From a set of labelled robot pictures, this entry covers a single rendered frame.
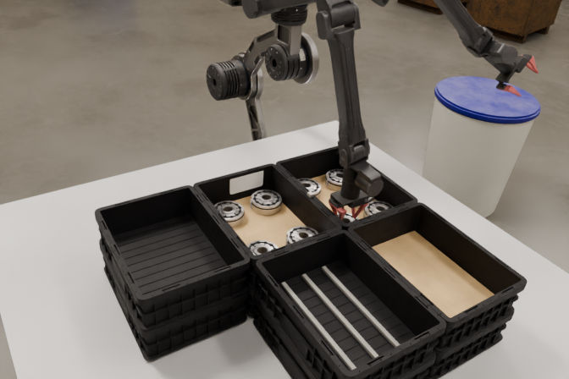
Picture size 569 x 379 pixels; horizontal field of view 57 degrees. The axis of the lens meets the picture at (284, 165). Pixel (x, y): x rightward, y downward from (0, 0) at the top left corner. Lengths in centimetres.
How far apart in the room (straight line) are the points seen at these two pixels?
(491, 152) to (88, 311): 226
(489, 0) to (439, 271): 574
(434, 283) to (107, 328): 91
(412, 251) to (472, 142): 150
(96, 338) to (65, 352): 8
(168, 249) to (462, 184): 205
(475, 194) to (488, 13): 418
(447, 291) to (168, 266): 78
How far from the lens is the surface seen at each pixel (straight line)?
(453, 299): 153
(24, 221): 199
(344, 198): 155
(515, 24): 700
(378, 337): 137
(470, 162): 311
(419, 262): 160
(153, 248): 157
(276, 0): 156
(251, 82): 246
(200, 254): 154
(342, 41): 135
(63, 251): 182
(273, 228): 163
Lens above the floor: 184
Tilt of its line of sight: 31 degrees down
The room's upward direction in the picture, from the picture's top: 5 degrees clockwise
